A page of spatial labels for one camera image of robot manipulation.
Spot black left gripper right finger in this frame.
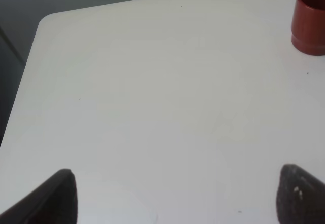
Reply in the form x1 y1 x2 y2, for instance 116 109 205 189
276 164 324 224

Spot red plastic cup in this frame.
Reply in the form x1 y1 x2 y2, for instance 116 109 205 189
291 0 324 56

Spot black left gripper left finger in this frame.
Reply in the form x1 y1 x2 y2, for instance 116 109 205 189
1 169 78 223

